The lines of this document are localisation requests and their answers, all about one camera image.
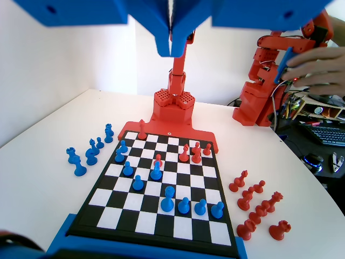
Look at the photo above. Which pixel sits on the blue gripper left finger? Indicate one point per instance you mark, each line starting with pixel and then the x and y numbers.
pixel 159 24

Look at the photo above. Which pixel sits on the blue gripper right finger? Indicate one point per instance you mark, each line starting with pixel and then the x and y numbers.
pixel 183 21

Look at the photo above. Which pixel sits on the blue leader arm trigger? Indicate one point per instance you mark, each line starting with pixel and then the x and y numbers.
pixel 283 64

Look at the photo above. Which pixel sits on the red leader arm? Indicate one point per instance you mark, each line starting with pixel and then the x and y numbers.
pixel 250 108

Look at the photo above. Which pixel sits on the person's forearm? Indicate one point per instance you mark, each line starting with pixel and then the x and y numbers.
pixel 339 32

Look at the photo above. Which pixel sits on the red robot arm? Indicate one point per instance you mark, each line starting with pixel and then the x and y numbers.
pixel 176 108

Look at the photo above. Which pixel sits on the person's hand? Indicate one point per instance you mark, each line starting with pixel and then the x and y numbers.
pixel 323 70

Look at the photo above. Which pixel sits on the blue rook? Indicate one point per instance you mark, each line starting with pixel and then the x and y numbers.
pixel 71 156
pixel 108 132

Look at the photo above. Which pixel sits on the red pawn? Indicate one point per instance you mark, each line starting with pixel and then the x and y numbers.
pixel 262 207
pixel 234 186
pixel 157 159
pixel 196 147
pixel 207 149
pixel 259 187
pixel 249 192

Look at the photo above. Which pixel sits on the blue pawn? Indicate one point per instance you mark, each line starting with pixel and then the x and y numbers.
pixel 184 206
pixel 123 147
pixel 217 210
pixel 200 208
pixel 118 157
pixel 138 184
pixel 127 168
pixel 100 143

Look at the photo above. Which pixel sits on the red bishop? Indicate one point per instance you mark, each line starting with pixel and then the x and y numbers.
pixel 183 155
pixel 242 176

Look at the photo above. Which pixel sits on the blue knight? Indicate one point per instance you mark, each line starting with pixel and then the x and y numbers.
pixel 90 157

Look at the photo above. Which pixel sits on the wooden desk organizer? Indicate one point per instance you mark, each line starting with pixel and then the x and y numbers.
pixel 310 105

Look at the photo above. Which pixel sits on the black white chessboard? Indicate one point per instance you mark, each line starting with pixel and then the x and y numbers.
pixel 178 178

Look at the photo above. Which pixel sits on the blue queen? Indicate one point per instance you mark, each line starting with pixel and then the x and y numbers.
pixel 80 168

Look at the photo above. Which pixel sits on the black desk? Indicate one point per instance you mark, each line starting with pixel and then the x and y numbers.
pixel 296 145

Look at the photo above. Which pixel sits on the blue king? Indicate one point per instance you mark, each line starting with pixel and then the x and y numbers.
pixel 167 202

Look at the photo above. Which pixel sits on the black keyboard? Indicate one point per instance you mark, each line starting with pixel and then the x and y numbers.
pixel 326 135

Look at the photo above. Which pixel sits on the black computer mouse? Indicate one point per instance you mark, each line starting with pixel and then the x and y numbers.
pixel 312 162

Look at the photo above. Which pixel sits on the red queen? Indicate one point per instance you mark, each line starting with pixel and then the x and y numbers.
pixel 273 202

